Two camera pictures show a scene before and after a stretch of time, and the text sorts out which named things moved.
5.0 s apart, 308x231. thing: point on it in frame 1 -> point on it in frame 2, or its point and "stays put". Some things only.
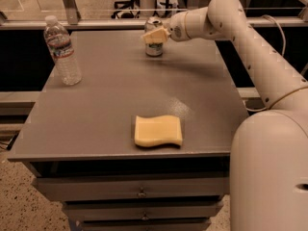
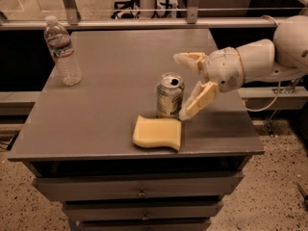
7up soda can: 152,23 -> 169,94
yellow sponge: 158,131 stays put
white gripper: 176,29 -> 223,68
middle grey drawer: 142,210 stays put
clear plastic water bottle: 62,50 stays put
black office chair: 127,9 stays put
